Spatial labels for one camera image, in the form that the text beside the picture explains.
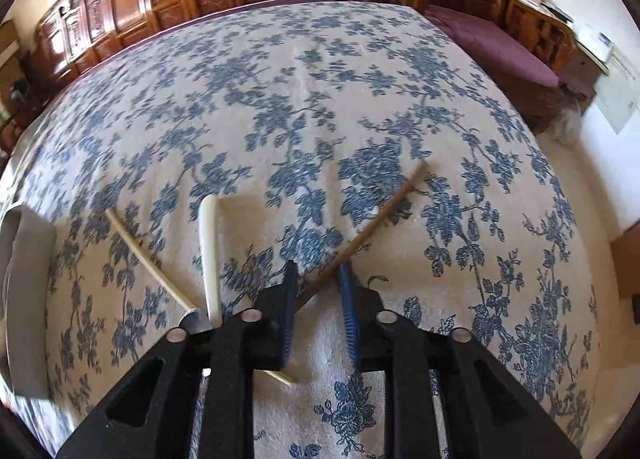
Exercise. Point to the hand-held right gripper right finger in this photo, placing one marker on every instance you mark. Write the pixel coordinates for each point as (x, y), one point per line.
(350, 319)

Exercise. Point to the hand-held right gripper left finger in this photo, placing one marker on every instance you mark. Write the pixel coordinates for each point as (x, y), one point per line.
(287, 319)

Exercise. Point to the metal spoon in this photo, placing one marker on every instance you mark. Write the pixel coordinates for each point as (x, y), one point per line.
(195, 320)

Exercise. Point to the dark brown chopstick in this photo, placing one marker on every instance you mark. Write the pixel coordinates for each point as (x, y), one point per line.
(380, 211)

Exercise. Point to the light wooden chopstick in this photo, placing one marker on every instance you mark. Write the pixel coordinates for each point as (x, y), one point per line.
(145, 254)

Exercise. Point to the rectangular metal tray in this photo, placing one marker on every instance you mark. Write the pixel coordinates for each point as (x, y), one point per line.
(30, 299)

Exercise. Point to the blue floral tablecloth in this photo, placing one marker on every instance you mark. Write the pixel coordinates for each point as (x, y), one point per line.
(300, 114)

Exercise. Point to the brown cardboard panel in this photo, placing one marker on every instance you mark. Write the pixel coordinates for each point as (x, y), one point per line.
(625, 264)

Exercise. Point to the grey fluffy duster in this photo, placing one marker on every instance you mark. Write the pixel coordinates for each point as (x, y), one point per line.
(570, 119)

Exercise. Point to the purple armchair cushion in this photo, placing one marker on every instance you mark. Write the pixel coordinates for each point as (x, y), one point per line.
(500, 49)

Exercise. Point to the wooden side table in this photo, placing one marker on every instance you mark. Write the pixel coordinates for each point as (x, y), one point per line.
(545, 34)

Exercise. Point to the white tabletop device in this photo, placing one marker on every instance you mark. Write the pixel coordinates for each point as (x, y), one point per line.
(595, 46)

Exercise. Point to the large cardboard box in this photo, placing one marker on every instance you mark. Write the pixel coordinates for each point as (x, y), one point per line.
(7, 44)

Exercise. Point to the white wall panel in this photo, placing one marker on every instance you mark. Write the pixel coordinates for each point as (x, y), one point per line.
(622, 94)

